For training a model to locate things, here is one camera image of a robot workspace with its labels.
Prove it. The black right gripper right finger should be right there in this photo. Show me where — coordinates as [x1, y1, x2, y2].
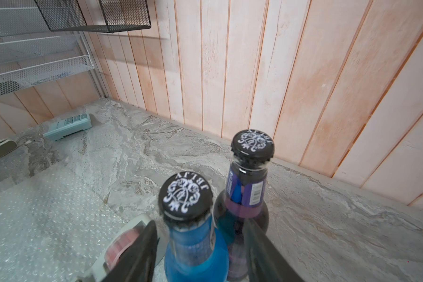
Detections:
[243, 219, 304, 282]

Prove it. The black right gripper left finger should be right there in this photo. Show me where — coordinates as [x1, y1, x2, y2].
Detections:
[103, 220, 158, 282]

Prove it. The blue bottle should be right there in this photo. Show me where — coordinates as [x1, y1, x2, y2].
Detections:
[158, 171, 229, 282]

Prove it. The clear bubble wrap sheet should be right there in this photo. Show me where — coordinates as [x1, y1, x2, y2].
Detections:
[0, 165, 123, 282]

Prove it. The dark purple bottle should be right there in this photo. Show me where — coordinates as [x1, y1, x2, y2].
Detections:
[213, 129, 275, 282]

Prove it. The light blue desk calculator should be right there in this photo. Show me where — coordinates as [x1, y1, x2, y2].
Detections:
[43, 113, 92, 141]

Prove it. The white mesh wall shelf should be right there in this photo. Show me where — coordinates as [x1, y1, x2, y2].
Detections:
[0, 1, 94, 96]

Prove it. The black mesh wall basket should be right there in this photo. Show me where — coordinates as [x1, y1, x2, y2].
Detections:
[35, 1, 152, 34]

